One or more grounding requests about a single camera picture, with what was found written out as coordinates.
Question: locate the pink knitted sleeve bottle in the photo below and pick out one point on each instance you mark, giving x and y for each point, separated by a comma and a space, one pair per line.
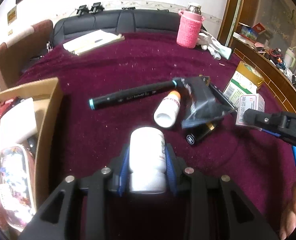
191, 20

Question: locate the large white pill bottle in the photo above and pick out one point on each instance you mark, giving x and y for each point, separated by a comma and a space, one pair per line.
147, 161

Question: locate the brown armchair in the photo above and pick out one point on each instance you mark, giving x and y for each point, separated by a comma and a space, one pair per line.
17, 51

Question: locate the yellow tape roll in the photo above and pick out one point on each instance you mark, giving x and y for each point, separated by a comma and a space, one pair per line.
250, 73

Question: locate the maroon velvet tablecloth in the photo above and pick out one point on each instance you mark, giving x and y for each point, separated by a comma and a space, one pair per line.
85, 140

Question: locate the clear plastic container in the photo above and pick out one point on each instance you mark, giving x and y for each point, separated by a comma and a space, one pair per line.
17, 196

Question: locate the wooden cabinet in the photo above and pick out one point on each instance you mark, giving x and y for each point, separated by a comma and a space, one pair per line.
262, 33

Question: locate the green white carton box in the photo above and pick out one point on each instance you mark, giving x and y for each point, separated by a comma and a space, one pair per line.
239, 85

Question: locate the black gold lipstick tube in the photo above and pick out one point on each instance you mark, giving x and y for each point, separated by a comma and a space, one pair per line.
196, 134

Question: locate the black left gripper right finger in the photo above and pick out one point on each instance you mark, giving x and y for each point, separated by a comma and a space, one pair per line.
180, 177

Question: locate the small white bottle orange cap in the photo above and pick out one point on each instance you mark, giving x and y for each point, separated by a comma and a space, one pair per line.
166, 113

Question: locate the black leather sofa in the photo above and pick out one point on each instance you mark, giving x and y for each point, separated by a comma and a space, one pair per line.
116, 21

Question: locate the white medicine box red text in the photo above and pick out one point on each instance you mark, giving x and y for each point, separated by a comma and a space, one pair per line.
249, 101

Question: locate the black foil pouch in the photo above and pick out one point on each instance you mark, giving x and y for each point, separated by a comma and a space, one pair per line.
204, 102

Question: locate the cardboard box tray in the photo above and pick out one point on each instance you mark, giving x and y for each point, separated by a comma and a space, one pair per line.
33, 113

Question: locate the black marker teal caps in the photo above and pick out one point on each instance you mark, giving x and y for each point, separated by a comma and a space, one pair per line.
124, 96

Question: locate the white notebook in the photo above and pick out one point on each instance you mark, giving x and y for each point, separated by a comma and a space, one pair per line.
91, 41

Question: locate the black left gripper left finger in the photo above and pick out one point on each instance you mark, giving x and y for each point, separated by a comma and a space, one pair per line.
115, 175

